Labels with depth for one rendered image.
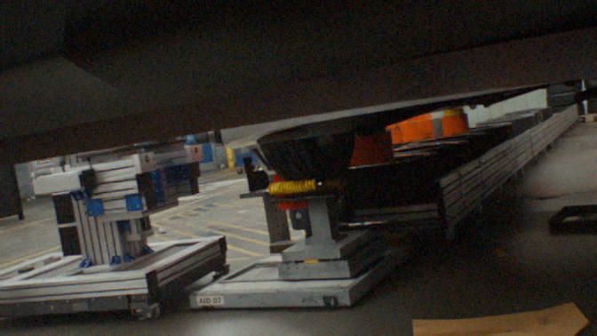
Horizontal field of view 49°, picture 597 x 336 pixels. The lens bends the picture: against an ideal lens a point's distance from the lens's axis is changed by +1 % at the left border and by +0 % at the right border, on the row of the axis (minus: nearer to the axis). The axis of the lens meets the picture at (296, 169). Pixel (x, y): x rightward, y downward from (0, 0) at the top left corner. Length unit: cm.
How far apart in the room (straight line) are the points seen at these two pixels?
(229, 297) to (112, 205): 75
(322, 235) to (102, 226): 118
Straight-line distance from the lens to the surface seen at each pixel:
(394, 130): 550
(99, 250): 363
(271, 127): 212
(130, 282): 319
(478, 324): 242
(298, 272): 304
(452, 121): 537
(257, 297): 301
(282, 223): 398
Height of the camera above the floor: 78
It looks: 4 degrees down
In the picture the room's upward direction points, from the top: 9 degrees counter-clockwise
